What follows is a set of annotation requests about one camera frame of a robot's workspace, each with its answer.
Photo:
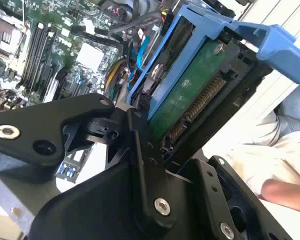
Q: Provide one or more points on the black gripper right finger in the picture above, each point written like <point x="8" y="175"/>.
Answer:
<point x="210" y="190"/>

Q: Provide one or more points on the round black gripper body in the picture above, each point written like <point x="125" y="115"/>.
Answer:
<point x="90" y="212"/>

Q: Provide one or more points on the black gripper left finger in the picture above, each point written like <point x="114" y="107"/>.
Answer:
<point x="40" y="120"/>

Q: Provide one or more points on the hard disk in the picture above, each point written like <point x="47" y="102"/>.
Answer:
<point x="190" y="95"/>

